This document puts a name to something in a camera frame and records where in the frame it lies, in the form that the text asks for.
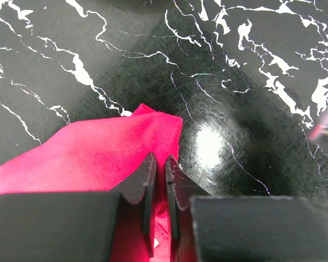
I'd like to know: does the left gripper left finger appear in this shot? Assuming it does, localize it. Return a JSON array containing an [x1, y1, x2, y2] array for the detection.
[[110, 152, 156, 258]]

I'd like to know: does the pink red t shirt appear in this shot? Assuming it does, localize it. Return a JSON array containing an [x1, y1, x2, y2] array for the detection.
[[0, 104, 183, 261]]

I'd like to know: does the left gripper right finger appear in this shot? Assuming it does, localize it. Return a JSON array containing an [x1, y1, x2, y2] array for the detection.
[[165, 155, 209, 240]]

